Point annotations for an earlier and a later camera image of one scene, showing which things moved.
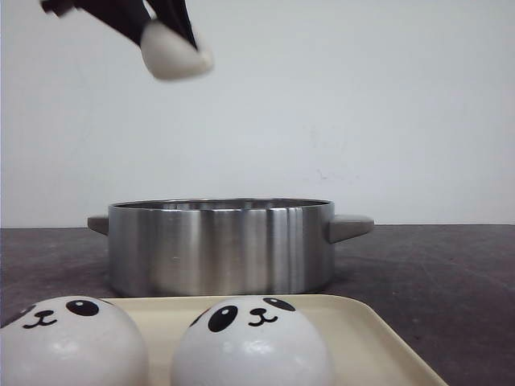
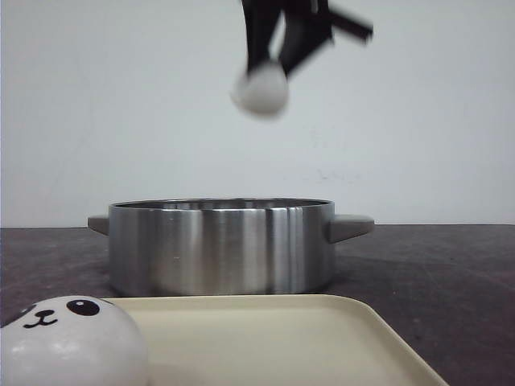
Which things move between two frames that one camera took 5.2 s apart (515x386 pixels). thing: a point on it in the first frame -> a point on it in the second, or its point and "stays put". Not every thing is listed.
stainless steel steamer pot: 219,247 stays put
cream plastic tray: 364,349 stays put
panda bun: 71,340 stays put
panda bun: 253,341 -> 263,90
